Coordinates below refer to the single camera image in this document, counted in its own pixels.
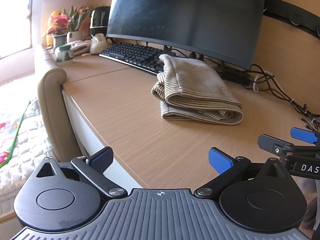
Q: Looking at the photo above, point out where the black mechanical keyboard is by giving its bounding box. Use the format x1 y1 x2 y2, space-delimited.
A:
99 43 176 75

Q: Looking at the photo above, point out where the white cable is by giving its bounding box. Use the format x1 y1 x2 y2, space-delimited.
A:
253 71 293 103

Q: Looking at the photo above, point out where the green plant white pot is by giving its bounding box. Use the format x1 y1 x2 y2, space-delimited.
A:
62 6 91 43

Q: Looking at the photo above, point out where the pink flower pot plant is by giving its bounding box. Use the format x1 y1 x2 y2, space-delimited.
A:
43 11 68 46

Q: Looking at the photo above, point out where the white green ceramic jar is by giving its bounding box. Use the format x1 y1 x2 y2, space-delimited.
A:
54 44 74 66

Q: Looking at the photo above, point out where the black round speaker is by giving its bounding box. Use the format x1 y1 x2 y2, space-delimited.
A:
89 6 111 36

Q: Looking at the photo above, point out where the white quilted bed mattress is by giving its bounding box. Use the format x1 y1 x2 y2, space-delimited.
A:
1 99 54 219

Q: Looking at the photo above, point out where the black curved monitor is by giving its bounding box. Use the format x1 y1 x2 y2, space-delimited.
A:
107 0 264 69

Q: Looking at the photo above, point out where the black wall power strip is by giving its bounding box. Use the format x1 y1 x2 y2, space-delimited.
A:
263 0 320 38

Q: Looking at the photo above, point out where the beige black striped sweater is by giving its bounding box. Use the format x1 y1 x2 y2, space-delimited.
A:
151 54 244 125

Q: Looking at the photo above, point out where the yellow plush toy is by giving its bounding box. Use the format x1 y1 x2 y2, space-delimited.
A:
46 10 64 47

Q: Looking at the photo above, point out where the black cable bundle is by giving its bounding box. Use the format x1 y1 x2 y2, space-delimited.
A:
212 63 320 132

